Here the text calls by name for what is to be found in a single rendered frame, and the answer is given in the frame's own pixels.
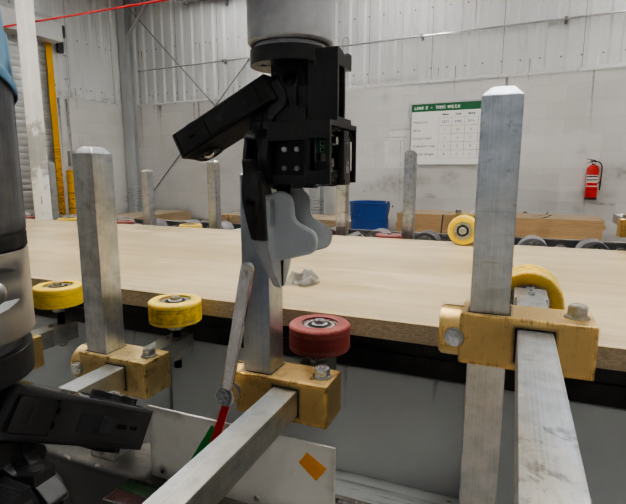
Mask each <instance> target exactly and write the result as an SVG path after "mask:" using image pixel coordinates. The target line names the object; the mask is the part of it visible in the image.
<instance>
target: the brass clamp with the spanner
mask: <svg viewBox="0 0 626 504"><path fill-rule="evenodd" d="M313 374H314V366H308V365H302V364H296V363H289V362H283V364H282V365H281V366H280V367H278V368H277V369H276V370H275V371H274V372H272V373H271V374H266V373H261V372H255V371H249V370H244V361H241V360H239V362H238V366H237V371H236V376H235V380H234V382H236V383H237V384H238V385H239V387H240V389H241V396H240V398H239V399H238V400H237V401H236V404H237V410H239V411H243V412H246V411H247V410H248V409H249V408H250V407H251V406H252V405H253V404H255V403H256V402H257V401H258V400H259V399H260V398H261V397H262V396H264V395H265V394H266V393H267V392H268V391H269V390H270V389H271V388H273V387H279V388H284V389H289V390H295V391H297V416H296V417H295V418H294V420H293V421H292V422H294V423H299V424H303V425H308V426H312V427H317V428H322V429H327V427H328V426H329V425H330V423H331V422H332V421H333V419H334V418H335V417H336V415H337V414H338V413H339V411H340V410H341V371H338V370H332V369H330V374H331V378H330V379H329V380H323V381H321V380H316V379H314V378H313Z"/></svg>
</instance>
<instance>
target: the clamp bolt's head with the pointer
mask: <svg viewBox="0 0 626 504"><path fill-rule="evenodd" d="M234 386H235V388H236V389H237V392H238V399H239V398H240V396H241V389H240V387H239V385H238V384H237V383H236V382H234ZM217 399H218V401H219V402H220V403H222V404H224V405H226V404H227V403H229V402H230V401H231V395H230V393H229V391H228V390H226V389H223V388H222V389H221V390H220V391H218V392H217ZM238 399H237V400H238ZM229 409H230V406H229V407H225V406H221V409H220V412H219V416H218V419H217V422H216V425H215V428H214V431H213V434H212V437H211V440H210V443H211V442H212V441H213V440H214V439H215V438H216V437H218V436H219V435H220V434H221V433H222V430H223V427H224V424H225V421H226V418H227V415H228V412H229Z"/></svg>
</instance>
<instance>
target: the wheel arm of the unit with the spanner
mask: <svg viewBox="0 0 626 504"><path fill-rule="evenodd" d="M299 364H302V365H308V366H314V367H316V366H317V365H319V364H325V365H327V366H328V367H329V368H330V369H332V370H336V357H333V358H327V359H324V360H317V359H316V358H307V357H305V358H304V359H303V360H302V361H300V362H299ZM296 416H297V391H295V390H289V389H284V388H279V387H273V388H271V389H270V390H269V391H268V392H267V393H266V394H265V395H264V396H262V397H261V398H260V399H259V400H258V401H257V402H256V403H255V404H253V405H252V406H251V407H250V408H249V409H248V410H247V411H246V412H244V413H243V414H242V415H241V416H240V417H239V418H238V419H237V420H236V421H234V422H233V423H232V424H231V425H230V426H229V427H228V428H227V429H225V430H224V431H223V432H222V433H221V434H220V435H219V436H218V437H216V438H215V439H214V440H213V441H212V442H211V443H210V444H209V445H207V446H206V447H205V448H204V449H203V450H202V451H201V452H200V453H198V454H197V455H196V456H195V457H194V458H193V459H192V460H191V461H189V462H188V463H187V464H186V465H185V466H184V467H183V468H182V469H180V470H179V471H178V472H177V473H176V474H175V475H174V476H173V477H171V478H170V479H169V480H168V481H167V482H166V483H165V484H164V485H162V486H161V487H160V488H159V489H158V490H157V491H156V492H155V493H153V494H152V495H151V496H150V497H149V498H148V499H147V500H146V501H144V502H143V503H142V504H218V503H219V502H220V501H221V500H222V499H223V498H224V497H225V495H226V494H227V493H228V492H229V491H230V490H231V489H232V488H233V487H234V485H235V484H236V483H237V482H238V481H239V480H240V479H241V478H242V476H243V475H244V474H245V473H246V472H247V471H248V470H249V469H250V468H251V466H252V465H253V464H254V463H255V462H256V461H257V460H258V459H259V458H260V456H261V455H262V454H263V453H264V452H265V451H266V450H267V449H268V447H269V446H270V445H271V444H272V443H273V442H274V441H275V440H276V439H277V437H278V436H279V435H280V434H281V433H282V432H283V431H284V430H285V428H286V427H287V426H288V425H289V424H290V423H291V422H292V421H293V420H294V418H295V417H296Z"/></svg>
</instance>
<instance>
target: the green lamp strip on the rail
mask: <svg viewBox="0 0 626 504"><path fill-rule="evenodd" d="M119 489H120V490H123V491H126V492H129V493H132V494H135V495H138V496H141V497H144V498H149V497H150V496H151V495H152V494H153V493H155V492H156V491H157V490H158V489H156V488H152V487H149V486H146V485H143V484H140V483H136V482H133V481H132V482H131V481H130V480H128V481H127V482H125V483H124V484H123V485H122V486H120V487H119Z"/></svg>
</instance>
